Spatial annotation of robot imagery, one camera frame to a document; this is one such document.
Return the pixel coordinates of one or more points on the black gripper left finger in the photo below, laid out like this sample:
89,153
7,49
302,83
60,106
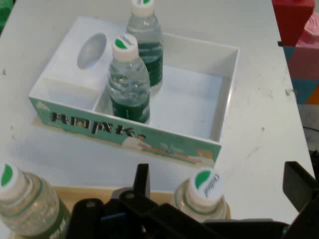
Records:
139,216

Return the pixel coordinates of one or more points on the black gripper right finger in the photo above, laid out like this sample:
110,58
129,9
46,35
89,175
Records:
306,194

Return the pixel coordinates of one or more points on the water bottle green label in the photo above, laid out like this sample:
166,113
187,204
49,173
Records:
204,184
25,206
129,82
147,32

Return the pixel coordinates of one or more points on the wooden serving tray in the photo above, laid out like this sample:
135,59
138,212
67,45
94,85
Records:
87,193

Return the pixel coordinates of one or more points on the multicolour foam floor mat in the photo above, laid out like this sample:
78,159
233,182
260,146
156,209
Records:
306,90

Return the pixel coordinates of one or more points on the white storage box green print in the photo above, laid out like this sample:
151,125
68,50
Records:
187,104

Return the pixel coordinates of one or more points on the pink foam building block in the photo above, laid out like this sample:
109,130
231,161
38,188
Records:
307,52

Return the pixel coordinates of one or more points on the green foam building block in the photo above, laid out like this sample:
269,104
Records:
6,12

